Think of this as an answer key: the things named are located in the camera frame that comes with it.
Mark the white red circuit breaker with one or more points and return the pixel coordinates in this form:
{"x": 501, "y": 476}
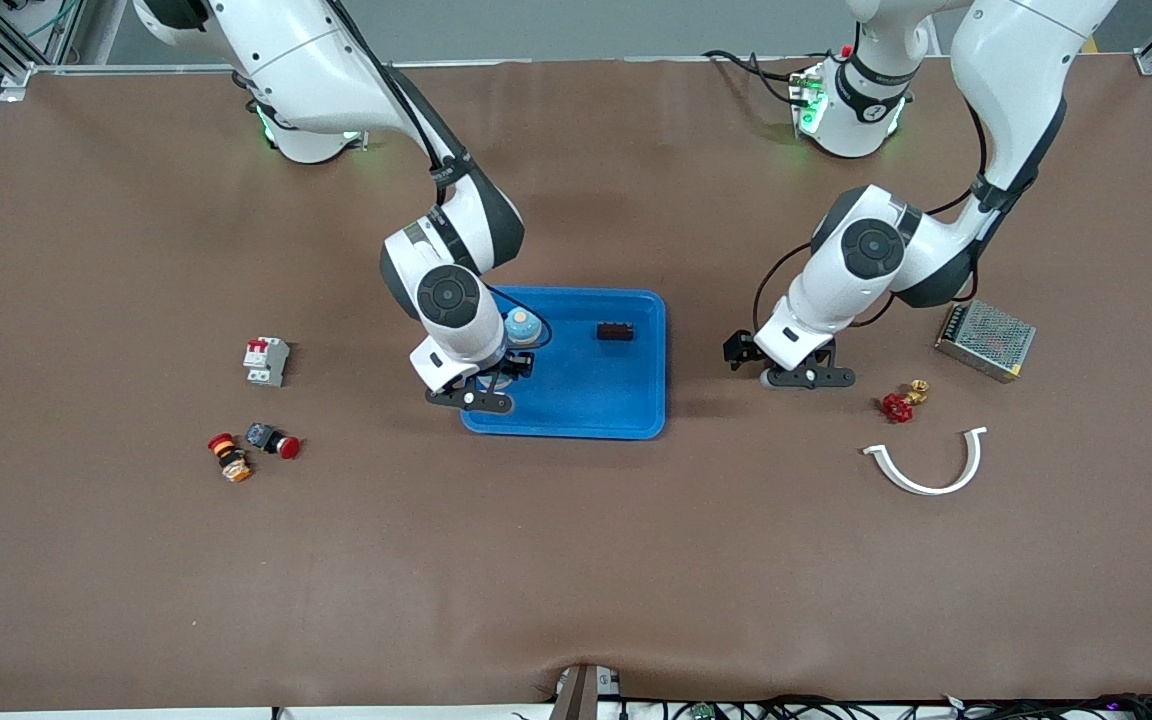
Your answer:
{"x": 266, "y": 362}

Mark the brown table mat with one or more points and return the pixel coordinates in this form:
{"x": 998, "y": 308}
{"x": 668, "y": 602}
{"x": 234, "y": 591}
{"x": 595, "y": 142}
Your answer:
{"x": 576, "y": 560}

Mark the blue plastic tray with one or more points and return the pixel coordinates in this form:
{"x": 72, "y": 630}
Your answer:
{"x": 596, "y": 390}

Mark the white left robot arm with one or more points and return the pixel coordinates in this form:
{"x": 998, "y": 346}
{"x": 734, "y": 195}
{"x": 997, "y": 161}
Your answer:
{"x": 826, "y": 300}

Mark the orange red push button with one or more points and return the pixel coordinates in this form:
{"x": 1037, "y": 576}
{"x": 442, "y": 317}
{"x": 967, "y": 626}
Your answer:
{"x": 229, "y": 457}

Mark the metal mesh power supply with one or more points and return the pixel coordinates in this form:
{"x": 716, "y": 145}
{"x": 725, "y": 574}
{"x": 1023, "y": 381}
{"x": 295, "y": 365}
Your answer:
{"x": 986, "y": 340}

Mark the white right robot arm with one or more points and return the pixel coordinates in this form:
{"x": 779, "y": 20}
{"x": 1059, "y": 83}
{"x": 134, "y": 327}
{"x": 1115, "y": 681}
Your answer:
{"x": 466, "y": 340}

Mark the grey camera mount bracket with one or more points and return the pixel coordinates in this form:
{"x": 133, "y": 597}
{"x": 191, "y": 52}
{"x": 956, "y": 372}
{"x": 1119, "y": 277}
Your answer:
{"x": 581, "y": 695}

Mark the black terminal block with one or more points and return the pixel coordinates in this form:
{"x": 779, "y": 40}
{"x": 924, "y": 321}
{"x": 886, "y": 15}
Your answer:
{"x": 615, "y": 331}

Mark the red emergency stop button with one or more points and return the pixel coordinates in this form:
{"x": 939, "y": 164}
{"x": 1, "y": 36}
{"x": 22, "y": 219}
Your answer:
{"x": 271, "y": 439}

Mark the white curved plastic clip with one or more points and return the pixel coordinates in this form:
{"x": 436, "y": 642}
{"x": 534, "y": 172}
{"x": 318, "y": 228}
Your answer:
{"x": 931, "y": 489}

